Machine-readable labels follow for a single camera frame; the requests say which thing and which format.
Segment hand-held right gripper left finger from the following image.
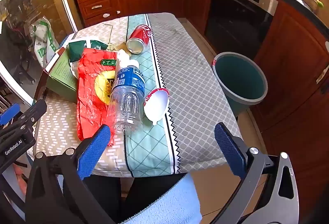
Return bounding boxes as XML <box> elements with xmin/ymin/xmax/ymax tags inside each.
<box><xmin>26</xmin><ymin>125</ymin><xmax>116</xmax><ymax>224</ymax></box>

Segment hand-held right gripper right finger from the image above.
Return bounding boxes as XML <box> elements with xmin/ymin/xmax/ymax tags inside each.
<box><xmin>211</xmin><ymin>122</ymin><xmax>300</xmax><ymax>224</ymax></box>

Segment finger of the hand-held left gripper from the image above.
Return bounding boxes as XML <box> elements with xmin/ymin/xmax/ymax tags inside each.
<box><xmin>0</xmin><ymin>99</ymin><xmax>47</xmax><ymax>138</ymax></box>
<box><xmin>0</xmin><ymin>103</ymin><xmax>21</xmax><ymax>126</ymax></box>

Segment green cardboard box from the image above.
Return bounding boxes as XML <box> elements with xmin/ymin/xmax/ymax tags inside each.
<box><xmin>46</xmin><ymin>47</ymin><xmax>79</xmax><ymax>104</ymax></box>

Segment red plastic bag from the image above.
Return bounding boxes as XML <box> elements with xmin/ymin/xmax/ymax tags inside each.
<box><xmin>76</xmin><ymin>49</ymin><xmax>119</xmax><ymax>147</ymax></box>

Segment clear plastic bottle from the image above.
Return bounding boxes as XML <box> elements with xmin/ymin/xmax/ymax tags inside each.
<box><xmin>107</xmin><ymin>59</ymin><xmax>146</xmax><ymax>135</ymax></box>

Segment grey green trash bin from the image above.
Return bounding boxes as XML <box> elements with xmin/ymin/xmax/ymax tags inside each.
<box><xmin>211</xmin><ymin>52</ymin><xmax>268</xmax><ymax>118</ymax></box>

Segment dark green packet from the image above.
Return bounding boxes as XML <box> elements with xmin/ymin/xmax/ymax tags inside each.
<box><xmin>68</xmin><ymin>40</ymin><xmax>86</xmax><ymax>62</ymax></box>

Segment crushed white paper cup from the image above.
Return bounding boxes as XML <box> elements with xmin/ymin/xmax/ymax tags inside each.
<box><xmin>143</xmin><ymin>87</ymin><xmax>170</xmax><ymax>126</ymax></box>

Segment white green packet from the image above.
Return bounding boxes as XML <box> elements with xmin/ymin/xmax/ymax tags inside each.
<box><xmin>67</xmin><ymin>36</ymin><xmax>108</xmax><ymax>51</ymax></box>

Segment corn husk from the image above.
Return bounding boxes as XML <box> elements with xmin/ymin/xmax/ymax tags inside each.
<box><xmin>103</xmin><ymin>23</ymin><xmax>133</xmax><ymax>54</ymax></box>

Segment red soda can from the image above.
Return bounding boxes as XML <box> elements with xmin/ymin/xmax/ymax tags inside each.
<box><xmin>126</xmin><ymin>24</ymin><xmax>153</xmax><ymax>54</ymax></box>

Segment person's black pants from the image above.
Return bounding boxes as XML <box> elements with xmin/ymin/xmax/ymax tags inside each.
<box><xmin>82</xmin><ymin>173</ymin><xmax>191</xmax><ymax>224</ymax></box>

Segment patterned tablecloth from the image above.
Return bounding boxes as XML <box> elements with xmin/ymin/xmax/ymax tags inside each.
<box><xmin>33</xmin><ymin>13</ymin><xmax>243</xmax><ymax>178</ymax></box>

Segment white green plastic bag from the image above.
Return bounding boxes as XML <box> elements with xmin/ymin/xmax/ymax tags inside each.
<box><xmin>30</xmin><ymin>16</ymin><xmax>60</xmax><ymax>68</ymax></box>

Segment light blue fleece cloth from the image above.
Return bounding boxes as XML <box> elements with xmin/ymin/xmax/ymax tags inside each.
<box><xmin>121</xmin><ymin>173</ymin><xmax>203</xmax><ymax>224</ymax></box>

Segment built-in black oven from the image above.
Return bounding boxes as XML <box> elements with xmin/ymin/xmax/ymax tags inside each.
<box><xmin>204</xmin><ymin>0</ymin><xmax>279</xmax><ymax>60</ymax></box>

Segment black kitchen countertop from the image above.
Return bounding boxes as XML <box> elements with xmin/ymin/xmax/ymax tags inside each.
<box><xmin>70</xmin><ymin>0</ymin><xmax>329</xmax><ymax>42</ymax></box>

